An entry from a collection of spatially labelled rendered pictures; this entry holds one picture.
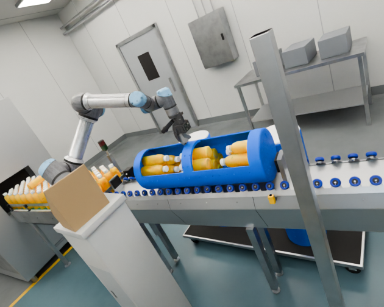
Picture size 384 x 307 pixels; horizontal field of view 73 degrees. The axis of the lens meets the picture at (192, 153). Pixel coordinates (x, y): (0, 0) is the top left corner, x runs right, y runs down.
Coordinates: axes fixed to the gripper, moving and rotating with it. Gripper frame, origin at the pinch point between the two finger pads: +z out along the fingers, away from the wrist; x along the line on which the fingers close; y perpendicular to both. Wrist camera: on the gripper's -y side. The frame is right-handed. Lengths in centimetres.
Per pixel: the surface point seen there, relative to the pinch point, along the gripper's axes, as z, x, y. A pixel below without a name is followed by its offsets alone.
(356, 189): 30, -11, 85
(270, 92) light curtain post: -30, -36, 67
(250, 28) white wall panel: -25, 327, -37
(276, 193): 31, -11, 50
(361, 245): 108, 26, 80
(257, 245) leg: 74, -9, 26
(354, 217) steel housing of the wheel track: 47, -11, 82
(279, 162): 16, -5, 54
